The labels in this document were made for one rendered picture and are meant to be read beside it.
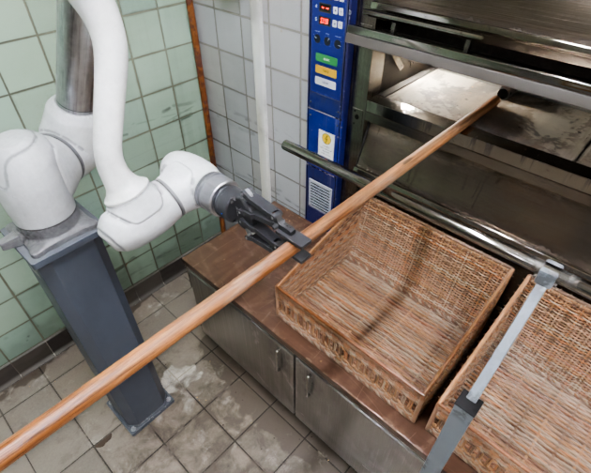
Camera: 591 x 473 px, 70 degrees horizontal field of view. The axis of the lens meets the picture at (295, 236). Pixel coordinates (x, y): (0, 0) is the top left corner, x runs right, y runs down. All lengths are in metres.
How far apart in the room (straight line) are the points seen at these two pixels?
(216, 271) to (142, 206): 0.77
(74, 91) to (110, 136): 0.33
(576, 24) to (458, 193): 0.52
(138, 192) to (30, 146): 0.34
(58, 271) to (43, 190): 0.24
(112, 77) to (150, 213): 0.27
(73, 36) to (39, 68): 0.63
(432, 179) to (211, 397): 1.30
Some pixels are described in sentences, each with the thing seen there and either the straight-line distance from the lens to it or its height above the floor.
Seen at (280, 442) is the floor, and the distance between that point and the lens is 1.90.
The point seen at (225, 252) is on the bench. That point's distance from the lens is 1.72.
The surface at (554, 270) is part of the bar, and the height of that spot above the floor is 1.17.
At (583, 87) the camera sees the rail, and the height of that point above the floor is 1.43.
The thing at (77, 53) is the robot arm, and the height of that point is 1.42.
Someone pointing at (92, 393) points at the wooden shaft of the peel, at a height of 1.20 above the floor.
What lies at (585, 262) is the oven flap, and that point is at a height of 0.97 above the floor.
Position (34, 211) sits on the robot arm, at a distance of 1.22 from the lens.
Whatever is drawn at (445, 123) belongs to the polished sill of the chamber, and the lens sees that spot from 1.36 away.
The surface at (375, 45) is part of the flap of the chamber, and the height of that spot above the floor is 1.40.
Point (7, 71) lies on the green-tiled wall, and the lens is 1.75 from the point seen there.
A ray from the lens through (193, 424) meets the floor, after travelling 1.98.
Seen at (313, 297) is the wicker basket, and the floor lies 0.59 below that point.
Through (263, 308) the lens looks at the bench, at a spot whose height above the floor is 0.58.
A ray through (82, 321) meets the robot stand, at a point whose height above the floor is 0.72.
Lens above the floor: 1.76
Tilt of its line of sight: 42 degrees down
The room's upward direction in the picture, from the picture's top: straight up
